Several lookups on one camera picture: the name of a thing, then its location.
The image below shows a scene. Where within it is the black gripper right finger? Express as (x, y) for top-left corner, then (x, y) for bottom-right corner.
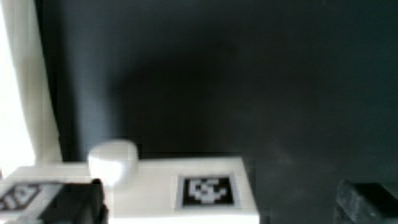
(332, 180), (398, 224)

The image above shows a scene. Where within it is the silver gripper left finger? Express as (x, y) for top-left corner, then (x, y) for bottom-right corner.
(11, 178), (110, 224)

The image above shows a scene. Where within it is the white drawer box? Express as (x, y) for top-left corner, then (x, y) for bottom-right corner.
(0, 139), (263, 224)

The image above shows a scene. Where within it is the white drawer cabinet frame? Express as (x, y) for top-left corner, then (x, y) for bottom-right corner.
(0, 0), (62, 176)

